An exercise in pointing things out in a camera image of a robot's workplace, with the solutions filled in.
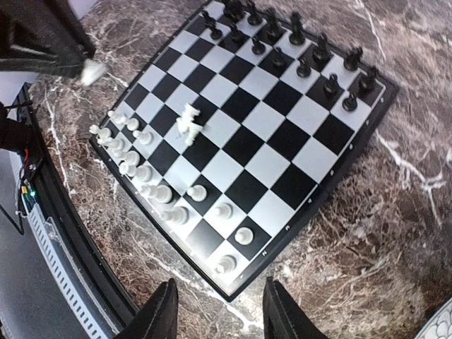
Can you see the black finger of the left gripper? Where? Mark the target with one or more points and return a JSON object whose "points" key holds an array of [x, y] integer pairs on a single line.
{"points": [[43, 37]]}

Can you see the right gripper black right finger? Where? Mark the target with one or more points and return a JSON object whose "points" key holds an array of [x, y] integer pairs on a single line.
{"points": [[282, 316]]}

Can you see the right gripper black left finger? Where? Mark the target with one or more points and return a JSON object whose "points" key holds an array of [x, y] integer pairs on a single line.
{"points": [[158, 317]]}

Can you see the white bishop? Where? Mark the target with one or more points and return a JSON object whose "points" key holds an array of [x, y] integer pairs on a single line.
{"points": [[92, 71]]}

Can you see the white rook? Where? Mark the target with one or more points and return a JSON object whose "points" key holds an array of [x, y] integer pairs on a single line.
{"points": [[226, 264]]}

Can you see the white pawn h file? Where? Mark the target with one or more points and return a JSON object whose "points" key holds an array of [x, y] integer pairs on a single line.
{"points": [[244, 236]]}

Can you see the white pawn f file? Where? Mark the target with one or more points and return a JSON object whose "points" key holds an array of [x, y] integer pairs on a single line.
{"points": [[178, 215]]}

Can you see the white pawn a file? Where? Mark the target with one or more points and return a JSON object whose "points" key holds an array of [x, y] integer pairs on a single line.
{"points": [[101, 133]]}

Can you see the white pawn g file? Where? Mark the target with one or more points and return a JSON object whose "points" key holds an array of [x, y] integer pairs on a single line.
{"points": [[223, 211]]}

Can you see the white piece b file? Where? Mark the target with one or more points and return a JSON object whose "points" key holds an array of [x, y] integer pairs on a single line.
{"points": [[111, 143]]}

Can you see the white pawn e file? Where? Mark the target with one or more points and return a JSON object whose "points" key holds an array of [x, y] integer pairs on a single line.
{"points": [[197, 193]]}

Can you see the white pawn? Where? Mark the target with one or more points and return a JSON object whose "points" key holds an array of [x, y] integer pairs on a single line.
{"points": [[143, 137]]}

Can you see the white king piece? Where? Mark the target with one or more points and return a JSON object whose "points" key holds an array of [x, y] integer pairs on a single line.
{"points": [[141, 173]]}

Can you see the white pawn c file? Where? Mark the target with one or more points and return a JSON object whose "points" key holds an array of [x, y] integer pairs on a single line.
{"points": [[130, 157]]}

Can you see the black grey chessboard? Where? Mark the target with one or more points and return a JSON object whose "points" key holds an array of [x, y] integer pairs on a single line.
{"points": [[282, 119]]}

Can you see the patterned ceramic plate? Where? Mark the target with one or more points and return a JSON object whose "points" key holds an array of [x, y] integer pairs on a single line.
{"points": [[439, 325]]}

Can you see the white lying knight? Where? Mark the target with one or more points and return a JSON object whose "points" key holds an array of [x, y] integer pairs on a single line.
{"points": [[186, 125]]}

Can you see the black corner rook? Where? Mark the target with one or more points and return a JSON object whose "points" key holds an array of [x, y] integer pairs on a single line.
{"points": [[368, 82]]}

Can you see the black knight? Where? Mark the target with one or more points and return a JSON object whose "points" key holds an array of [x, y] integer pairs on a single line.
{"points": [[352, 59]]}

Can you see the black front table rail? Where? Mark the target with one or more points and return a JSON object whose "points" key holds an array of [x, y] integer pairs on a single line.
{"points": [[72, 189]]}

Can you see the white slotted cable duct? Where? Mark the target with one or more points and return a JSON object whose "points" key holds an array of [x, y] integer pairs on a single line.
{"points": [[73, 287]]}

